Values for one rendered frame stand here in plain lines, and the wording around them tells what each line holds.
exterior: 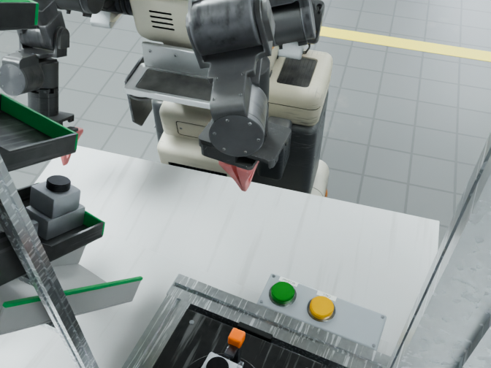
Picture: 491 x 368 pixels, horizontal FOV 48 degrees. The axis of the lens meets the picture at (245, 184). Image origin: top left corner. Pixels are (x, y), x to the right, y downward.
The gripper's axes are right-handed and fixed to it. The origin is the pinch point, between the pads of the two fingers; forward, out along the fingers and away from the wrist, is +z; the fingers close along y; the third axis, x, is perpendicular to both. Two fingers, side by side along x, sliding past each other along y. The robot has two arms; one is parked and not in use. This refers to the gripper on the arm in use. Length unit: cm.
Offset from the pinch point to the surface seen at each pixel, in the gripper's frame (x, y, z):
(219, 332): -9.1, -0.6, 26.3
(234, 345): -14.4, 4.7, 17.2
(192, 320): -9.1, -5.6, 26.1
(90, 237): -15.0, -15.7, 2.6
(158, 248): 7.7, -23.6, 36.8
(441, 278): -37, 23, -41
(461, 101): 203, 28, 120
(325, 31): 235, -56, 119
